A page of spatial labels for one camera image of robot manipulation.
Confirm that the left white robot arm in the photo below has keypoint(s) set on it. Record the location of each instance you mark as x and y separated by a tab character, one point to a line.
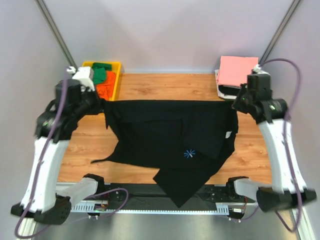
74	99

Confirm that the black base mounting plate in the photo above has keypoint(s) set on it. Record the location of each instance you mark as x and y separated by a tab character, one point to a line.
152	197

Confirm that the orange t shirt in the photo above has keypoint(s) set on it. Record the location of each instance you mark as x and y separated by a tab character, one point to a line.
105	90

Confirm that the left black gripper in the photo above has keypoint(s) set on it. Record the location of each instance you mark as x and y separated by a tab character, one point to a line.
100	102

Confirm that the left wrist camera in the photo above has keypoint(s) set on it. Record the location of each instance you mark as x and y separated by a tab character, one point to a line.
84	75

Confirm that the green t shirt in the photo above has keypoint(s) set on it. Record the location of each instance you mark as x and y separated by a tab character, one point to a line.
100	72

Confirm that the black t shirt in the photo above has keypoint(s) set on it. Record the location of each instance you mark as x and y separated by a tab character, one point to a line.
187	141

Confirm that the pink folded t shirt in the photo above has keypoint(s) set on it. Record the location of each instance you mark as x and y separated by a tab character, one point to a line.
233	70

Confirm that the aluminium frame rail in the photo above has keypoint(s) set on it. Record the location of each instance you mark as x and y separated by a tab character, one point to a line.
109	202

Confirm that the stack of folded shirts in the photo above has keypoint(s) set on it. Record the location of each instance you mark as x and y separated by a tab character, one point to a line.
224	91

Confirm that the yellow plastic tray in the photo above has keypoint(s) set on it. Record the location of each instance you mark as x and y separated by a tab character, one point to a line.
116	68

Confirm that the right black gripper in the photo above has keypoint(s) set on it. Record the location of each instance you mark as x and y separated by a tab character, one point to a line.
236	105

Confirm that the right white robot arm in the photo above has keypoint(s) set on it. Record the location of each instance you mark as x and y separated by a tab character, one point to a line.
287	182

